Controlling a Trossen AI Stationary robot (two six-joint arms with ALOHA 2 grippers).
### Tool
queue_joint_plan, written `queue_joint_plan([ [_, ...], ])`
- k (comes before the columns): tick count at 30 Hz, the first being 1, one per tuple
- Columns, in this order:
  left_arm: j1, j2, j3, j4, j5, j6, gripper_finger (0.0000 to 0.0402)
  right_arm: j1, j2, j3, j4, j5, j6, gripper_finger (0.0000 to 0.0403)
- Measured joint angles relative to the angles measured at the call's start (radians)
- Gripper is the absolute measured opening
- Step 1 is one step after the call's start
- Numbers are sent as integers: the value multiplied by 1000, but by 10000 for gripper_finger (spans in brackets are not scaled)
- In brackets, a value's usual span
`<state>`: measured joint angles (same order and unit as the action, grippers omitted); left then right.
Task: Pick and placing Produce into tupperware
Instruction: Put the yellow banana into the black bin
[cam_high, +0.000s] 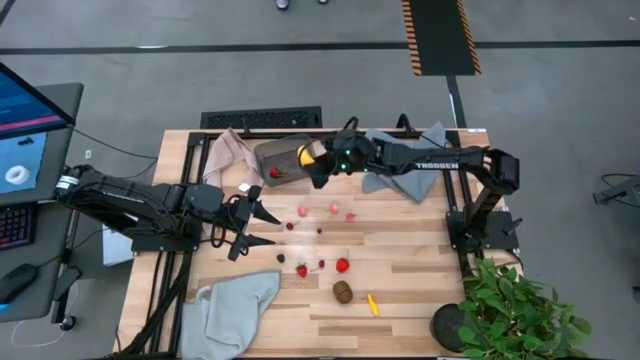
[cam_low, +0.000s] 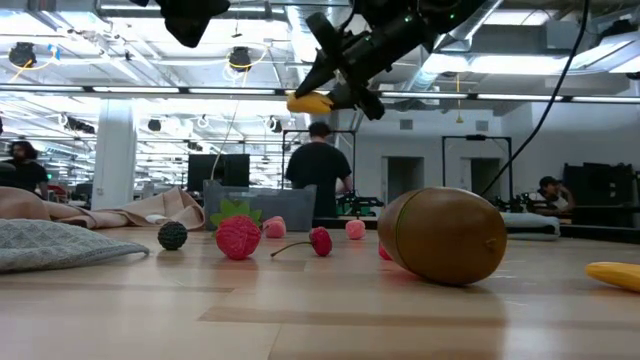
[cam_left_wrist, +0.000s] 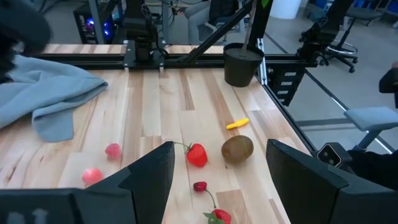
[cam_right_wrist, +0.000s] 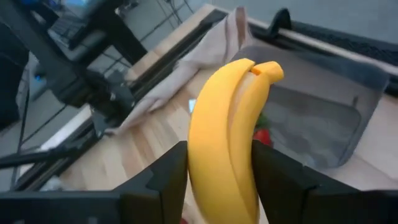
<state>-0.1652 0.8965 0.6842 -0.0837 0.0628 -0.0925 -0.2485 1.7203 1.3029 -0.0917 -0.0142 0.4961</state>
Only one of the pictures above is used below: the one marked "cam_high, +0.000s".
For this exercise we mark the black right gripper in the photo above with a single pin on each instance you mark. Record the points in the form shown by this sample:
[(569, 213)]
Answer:
[(350, 155)]

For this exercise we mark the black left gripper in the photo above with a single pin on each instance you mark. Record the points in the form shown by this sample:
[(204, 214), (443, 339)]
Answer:
[(237, 217)]

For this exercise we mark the large yellow banana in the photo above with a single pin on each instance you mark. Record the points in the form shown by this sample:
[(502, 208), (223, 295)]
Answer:
[(305, 156)]

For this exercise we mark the dark red cherry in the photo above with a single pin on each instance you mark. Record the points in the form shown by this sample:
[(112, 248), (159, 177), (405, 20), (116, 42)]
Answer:
[(289, 226)]

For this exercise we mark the dark round berry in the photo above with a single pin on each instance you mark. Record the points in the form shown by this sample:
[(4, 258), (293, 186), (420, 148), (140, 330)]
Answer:
[(280, 258)]

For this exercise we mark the red strawberry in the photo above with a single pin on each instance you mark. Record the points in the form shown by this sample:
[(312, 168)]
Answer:
[(342, 265), (274, 172), (301, 270)]

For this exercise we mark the pink peach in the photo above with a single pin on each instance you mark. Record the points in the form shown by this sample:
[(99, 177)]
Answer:
[(334, 208), (350, 217), (301, 211)]

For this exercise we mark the brown kiwi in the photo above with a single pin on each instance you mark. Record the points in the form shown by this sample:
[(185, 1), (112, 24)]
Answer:
[(342, 291)]

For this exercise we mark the small yellow banana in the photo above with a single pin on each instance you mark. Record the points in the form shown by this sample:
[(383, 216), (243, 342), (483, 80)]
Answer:
[(372, 304)]

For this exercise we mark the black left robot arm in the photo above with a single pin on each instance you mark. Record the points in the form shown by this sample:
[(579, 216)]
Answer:
[(130, 200)]

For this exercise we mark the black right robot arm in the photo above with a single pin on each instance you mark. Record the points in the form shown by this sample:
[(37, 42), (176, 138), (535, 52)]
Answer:
[(435, 165)]

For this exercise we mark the grey fruit container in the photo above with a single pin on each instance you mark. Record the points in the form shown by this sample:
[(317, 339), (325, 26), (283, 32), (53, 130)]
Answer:
[(280, 152)]

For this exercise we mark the black floor vent grate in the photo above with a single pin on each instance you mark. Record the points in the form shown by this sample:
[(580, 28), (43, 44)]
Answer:
[(260, 119)]

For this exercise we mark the beige towel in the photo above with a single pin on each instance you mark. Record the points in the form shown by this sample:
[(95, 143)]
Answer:
[(227, 150)]

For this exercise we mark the light grey towel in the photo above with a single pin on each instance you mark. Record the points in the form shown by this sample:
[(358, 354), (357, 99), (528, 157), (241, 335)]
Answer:
[(230, 315)]

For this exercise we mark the blue-grey towel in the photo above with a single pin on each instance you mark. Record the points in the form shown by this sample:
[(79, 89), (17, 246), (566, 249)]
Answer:
[(415, 187)]

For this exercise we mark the white box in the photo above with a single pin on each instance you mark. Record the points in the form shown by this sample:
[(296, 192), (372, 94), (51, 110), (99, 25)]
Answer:
[(115, 250)]

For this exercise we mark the black mat orange striped edges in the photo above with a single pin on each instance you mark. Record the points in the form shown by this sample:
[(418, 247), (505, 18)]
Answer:
[(440, 35)]

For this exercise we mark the grey desk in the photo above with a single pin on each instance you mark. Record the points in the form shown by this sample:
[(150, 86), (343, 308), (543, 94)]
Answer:
[(65, 100)]

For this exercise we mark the black keyboard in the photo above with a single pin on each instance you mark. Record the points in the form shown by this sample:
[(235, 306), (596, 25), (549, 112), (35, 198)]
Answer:
[(15, 225)]

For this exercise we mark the black computer mouse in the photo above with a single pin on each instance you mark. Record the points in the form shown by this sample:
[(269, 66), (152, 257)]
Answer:
[(17, 280)]

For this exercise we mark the green potted plant black pot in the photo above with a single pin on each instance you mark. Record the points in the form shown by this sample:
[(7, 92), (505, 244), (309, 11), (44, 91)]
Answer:
[(510, 315)]

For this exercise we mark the black monitor blue pink screen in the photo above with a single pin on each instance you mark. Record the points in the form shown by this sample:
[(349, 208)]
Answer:
[(25, 107)]

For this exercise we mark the black floor stand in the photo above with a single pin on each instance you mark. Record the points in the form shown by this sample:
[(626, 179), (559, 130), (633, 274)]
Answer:
[(620, 192)]

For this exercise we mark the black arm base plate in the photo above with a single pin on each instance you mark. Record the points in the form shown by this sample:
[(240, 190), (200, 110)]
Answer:
[(165, 245), (500, 232)]

